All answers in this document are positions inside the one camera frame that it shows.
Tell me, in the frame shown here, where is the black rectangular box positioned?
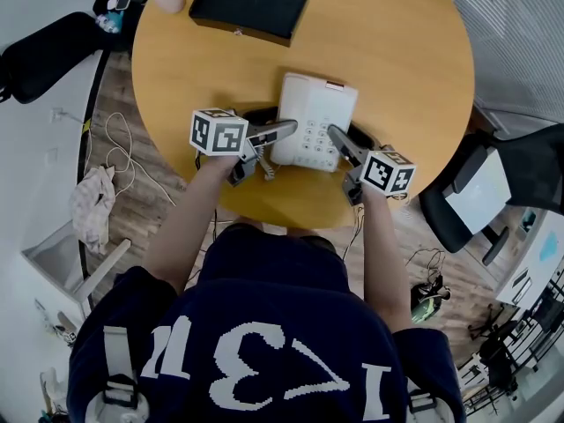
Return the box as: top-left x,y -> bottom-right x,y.
188,0 -> 313,48

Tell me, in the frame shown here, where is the white corded telephone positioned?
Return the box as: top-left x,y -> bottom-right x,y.
257,72 -> 359,181

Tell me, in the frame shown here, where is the white desk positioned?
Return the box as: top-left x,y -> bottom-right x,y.
495,211 -> 564,310

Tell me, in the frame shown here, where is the grey left backpack strap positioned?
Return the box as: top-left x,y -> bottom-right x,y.
85,325 -> 149,423

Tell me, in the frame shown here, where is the black mesh office chair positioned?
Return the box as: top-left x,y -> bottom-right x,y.
418,123 -> 564,266

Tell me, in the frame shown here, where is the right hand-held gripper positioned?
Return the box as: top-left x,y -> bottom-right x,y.
326,123 -> 418,207

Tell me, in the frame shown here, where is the black padded office chair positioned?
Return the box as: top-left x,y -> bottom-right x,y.
0,11 -> 133,106

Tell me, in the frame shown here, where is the person's left forearm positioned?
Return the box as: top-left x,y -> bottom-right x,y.
143,154 -> 241,295

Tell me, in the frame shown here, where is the person's navy printed shirt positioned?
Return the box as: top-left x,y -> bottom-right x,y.
65,226 -> 467,423

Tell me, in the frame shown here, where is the black tangled cable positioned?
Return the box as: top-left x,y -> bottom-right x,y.
404,248 -> 447,286

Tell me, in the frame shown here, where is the light blue item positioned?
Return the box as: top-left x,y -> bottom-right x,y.
539,231 -> 560,263

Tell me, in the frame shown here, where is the grey backpack strap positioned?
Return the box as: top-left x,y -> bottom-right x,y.
404,376 -> 457,423
85,325 -> 149,423

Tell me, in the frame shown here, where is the white flat box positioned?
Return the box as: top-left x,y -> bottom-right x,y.
443,147 -> 513,235

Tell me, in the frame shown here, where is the blue small toy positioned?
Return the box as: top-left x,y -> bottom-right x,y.
97,11 -> 123,33

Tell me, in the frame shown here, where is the black framed card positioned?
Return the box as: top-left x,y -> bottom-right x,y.
510,269 -> 535,300

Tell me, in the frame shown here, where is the grey right backpack strap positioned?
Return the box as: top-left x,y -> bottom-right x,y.
404,376 -> 457,423

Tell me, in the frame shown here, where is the white floor cable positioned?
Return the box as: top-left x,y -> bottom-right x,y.
82,111 -> 177,207

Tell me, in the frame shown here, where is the black floor cable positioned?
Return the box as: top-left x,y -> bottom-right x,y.
193,209 -> 234,281
341,205 -> 367,262

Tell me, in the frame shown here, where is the green black floor item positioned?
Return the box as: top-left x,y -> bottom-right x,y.
410,279 -> 451,323

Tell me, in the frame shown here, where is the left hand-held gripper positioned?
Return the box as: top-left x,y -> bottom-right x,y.
189,108 -> 300,188

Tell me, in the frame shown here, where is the person's right forearm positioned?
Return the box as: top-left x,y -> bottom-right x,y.
359,187 -> 414,335

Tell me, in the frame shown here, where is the crumpled beige cloth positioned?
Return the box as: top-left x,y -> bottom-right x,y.
68,165 -> 117,256

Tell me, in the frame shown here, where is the white desk frame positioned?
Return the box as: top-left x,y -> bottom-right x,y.
21,218 -> 132,308

